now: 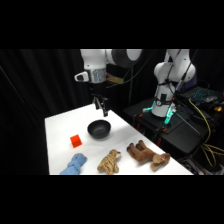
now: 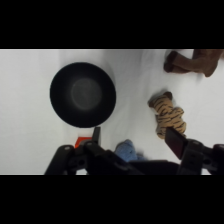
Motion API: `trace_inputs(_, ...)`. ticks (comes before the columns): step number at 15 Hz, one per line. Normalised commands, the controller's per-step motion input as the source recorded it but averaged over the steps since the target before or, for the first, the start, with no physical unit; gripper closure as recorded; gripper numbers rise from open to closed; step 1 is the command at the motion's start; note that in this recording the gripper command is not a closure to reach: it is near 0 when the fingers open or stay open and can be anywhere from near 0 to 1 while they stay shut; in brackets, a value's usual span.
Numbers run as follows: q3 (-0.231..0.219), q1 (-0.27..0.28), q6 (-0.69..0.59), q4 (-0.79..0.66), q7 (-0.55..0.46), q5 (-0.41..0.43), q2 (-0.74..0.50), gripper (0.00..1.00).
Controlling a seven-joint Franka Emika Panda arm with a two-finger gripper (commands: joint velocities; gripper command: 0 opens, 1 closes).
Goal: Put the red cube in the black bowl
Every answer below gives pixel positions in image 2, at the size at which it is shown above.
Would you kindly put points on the blue plush toy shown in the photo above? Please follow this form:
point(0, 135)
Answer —
point(127, 150)

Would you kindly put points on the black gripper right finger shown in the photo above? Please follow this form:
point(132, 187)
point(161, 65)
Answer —
point(175, 142)

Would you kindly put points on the red cube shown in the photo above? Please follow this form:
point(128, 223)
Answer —
point(82, 140)

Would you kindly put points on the striped tiger plush toy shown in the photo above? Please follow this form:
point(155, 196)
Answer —
point(169, 115)

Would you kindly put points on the brown dog plush toy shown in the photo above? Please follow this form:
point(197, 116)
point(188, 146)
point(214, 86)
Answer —
point(195, 63)

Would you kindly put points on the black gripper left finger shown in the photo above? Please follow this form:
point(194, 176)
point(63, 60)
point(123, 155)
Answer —
point(96, 135)

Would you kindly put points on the black bowl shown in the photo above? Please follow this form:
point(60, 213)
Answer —
point(83, 94)

